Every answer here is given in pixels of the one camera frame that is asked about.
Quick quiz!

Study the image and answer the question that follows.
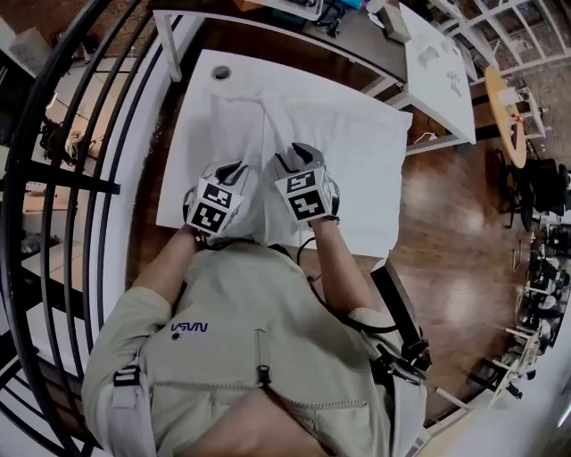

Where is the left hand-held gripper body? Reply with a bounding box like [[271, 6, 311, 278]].
[[182, 177, 245, 237]]

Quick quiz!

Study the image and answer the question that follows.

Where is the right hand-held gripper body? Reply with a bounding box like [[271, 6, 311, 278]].
[[274, 165, 342, 224]]

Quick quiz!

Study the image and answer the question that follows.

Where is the white cloth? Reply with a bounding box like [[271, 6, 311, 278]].
[[210, 92, 269, 188]]

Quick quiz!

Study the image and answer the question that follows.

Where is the white pillowcase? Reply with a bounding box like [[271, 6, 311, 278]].
[[222, 96, 414, 259]]

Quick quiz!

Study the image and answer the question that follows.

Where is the person's left forearm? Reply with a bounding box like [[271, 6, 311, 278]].
[[131, 222, 200, 309]]

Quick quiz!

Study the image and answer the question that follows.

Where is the person's right forearm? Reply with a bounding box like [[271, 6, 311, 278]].
[[307, 218, 376, 313]]

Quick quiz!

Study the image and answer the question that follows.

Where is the person's beige vest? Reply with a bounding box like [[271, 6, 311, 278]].
[[81, 240, 429, 457]]

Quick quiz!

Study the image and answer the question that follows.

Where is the white side table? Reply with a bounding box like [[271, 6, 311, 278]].
[[387, 2, 477, 155]]

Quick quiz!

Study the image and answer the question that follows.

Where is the teal box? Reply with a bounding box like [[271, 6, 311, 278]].
[[267, 8, 309, 30]]

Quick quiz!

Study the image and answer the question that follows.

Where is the black desk lamp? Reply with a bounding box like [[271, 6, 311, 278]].
[[319, 0, 344, 39]]

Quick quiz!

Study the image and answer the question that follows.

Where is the black metal railing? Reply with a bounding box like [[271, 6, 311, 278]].
[[0, 0, 184, 457]]

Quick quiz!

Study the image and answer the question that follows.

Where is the white plastic tray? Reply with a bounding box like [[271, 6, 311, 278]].
[[249, 0, 325, 21]]

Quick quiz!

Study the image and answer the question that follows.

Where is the clear glass cup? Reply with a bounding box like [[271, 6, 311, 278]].
[[418, 46, 441, 69]]

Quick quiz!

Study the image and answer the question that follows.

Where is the grey tissue box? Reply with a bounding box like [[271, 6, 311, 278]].
[[378, 3, 411, 44]]

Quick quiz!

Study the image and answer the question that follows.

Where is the round wooden table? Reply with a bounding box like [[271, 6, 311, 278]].
[[484, 66, 528, 170]]

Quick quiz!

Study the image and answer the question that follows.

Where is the person's bare chest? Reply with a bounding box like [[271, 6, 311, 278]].
[[182, 387, 327, 457]]

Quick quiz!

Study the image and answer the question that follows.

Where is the black office chair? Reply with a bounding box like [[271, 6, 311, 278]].
[[494, 149, 571, 229]]

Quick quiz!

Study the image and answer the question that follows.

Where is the white shelf rack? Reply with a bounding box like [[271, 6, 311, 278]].
[[427, 0, 571, 86]]

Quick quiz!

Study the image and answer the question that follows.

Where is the dark top white frame table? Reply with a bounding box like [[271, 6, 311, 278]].
[[153, 0, 410, 95]]

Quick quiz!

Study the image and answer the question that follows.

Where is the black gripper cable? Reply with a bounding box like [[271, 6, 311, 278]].
[[294, 236, 398, 334]]

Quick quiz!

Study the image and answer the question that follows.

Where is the grey shoulder strap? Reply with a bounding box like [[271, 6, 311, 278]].
[[109, 363, 146, 457], [392, 370, 428, 457]]

